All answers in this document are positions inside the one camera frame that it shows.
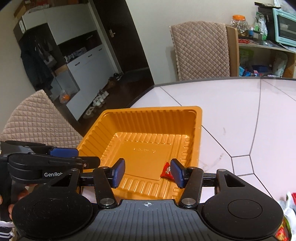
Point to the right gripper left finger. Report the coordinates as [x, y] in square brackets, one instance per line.
[105, 179]

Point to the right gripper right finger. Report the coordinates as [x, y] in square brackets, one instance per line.
[190, 180]

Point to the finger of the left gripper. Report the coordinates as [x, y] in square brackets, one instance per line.
[63, 152]
[88, 162]

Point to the small red candy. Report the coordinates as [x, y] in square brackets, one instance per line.
[166, 172]

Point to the silver green snack pouch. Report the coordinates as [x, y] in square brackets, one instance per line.
[288, 206]

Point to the person left hand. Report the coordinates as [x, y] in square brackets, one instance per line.
[7, 204]

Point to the quilted beige chair near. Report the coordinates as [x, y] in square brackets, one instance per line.
[37, 120]

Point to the quilted beige chair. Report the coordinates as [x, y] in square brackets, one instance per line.
[201, 50]
[37, 120]

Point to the orange plastic tray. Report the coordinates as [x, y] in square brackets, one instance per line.
[147, 139]

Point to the white cabinet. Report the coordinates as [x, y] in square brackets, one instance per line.
[64, 53]

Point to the quilted beige chair back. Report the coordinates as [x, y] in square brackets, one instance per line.
[201, 50]

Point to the wooden shelf unit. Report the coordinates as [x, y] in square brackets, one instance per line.
[250, 54]

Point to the orange lid candy jar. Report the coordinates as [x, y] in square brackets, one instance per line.
[239, 22]

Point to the teal toaster oven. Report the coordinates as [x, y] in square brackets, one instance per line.
[281, 27]

